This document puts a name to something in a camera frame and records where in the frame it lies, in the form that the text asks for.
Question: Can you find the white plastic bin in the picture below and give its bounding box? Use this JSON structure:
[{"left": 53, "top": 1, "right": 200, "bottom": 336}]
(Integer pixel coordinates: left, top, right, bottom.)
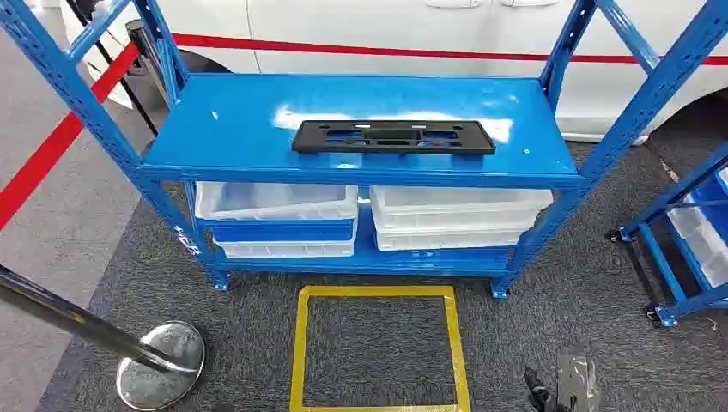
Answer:
[
  {"left": 214, "top": 239, "right": 357, "bottom": 260},
  {"left": 665, "top": 195, "right": 728, "bottom": 289},
  {"left": 373, "top": 228, "right": 528, "bottom": 252},
  {"left": 368, "top": 185, "right": 555, "bottom": 233},
  {"left": 194, "top": 181, "right": 360, "bottom": 222}
]

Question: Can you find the yellow floor tape square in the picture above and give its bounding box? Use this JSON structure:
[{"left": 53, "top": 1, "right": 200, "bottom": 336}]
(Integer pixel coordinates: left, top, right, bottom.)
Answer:
[{"left": 288, "top": 284, "right": 472, "bottom": 412}]

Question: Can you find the blue rack on casters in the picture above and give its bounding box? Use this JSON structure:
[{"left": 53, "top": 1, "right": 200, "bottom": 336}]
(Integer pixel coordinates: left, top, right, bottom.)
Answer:
[{"left": 604, "top": 142, "right": 728, "bottom": 330}]

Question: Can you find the white car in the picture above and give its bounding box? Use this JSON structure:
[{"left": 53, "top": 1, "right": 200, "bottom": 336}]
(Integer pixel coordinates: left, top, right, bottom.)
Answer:
[{"left": 59, "top": 0, "right": 728, "bottom": 144}]

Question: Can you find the chrome barrier post with base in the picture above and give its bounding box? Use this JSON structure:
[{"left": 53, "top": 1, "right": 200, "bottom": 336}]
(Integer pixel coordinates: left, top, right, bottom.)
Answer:
[{"left": 0, "top": 264, "right": 207, "bottom": 412}]

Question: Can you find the red barrier belt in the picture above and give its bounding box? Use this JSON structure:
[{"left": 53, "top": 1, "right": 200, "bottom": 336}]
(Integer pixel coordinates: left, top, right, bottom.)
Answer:
[
  {"left": 170, "top": 32, "right": 728, "bottom": 67},
  {"left": 0, "top": 41, "right": 141, "bottom": 232}
]

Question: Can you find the blue metal shelf rack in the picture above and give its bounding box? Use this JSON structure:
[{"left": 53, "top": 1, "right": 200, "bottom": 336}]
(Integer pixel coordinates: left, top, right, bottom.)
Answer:
[{"left": 0, "top": 0, "right": 728, "bottom": 300}]

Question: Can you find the black plastic plate bracket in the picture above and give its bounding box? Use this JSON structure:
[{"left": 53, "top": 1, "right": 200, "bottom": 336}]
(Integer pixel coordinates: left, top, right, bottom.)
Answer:
[{"left": 291, "top": 119, "right": 497, "bottom": 157}]

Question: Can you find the black barrier post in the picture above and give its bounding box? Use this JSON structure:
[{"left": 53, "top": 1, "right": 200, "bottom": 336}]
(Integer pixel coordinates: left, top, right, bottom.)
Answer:
[{"left": 124, "top": 18, "right": 172, "bottom": 110}]

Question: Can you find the thin black rod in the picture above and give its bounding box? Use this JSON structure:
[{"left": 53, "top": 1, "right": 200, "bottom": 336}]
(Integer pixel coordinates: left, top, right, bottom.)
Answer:
[{"left": 64, "top": 0, "right": 160, "bottom": 138}]

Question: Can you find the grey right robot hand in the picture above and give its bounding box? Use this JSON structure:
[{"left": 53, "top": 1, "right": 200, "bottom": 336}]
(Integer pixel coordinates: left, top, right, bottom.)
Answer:
[{"left": 523, "top": 347, "right": 602, "bottom": 412}]

